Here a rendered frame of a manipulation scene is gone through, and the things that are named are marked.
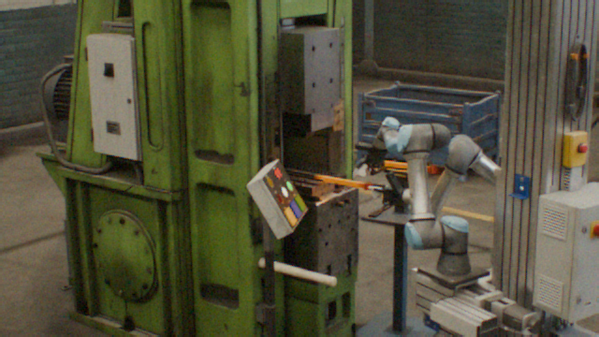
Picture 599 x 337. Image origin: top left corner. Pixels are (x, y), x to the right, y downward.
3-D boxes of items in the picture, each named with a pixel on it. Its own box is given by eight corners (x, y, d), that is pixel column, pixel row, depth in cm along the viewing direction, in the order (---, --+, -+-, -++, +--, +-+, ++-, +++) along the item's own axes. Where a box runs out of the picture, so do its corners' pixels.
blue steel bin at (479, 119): (500, 162, 870) (503, 91, 851) (465, 181, 807) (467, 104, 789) (394, 147, 938) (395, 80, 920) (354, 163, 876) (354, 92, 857)
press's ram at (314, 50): (348, 102, 466) (348, 26, 455) (305, 115, 436) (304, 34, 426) (285, 95, 490) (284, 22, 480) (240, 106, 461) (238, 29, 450)
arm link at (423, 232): (446, 248, 371) (434, 121, 379) (412, 250, 369) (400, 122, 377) (438, 249, 383) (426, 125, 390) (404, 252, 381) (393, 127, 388)
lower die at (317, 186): (334, 190, 467) (334, 175, 465) (312, 199, 452) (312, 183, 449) (271, 178, 492) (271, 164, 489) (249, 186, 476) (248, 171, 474)
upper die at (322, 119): (334, 124, 458) (334, 107, 455) (311, 132, 442) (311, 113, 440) (270, 115, 482) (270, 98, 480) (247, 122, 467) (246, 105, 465)
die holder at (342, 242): (358, 264, 486) (358, 185, 475) (318, 285, 457) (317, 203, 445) (278, 243, 519) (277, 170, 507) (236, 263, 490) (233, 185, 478)
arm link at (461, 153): (479, 153, 397) (430, 243, 412) (478, 147, 408) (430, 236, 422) (456, 141, 397) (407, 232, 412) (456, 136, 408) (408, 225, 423)
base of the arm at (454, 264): (478, 271, 381) (479, 249, 378) (452, 278, 373) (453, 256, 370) (454, 260, 393) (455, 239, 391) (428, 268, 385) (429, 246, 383)
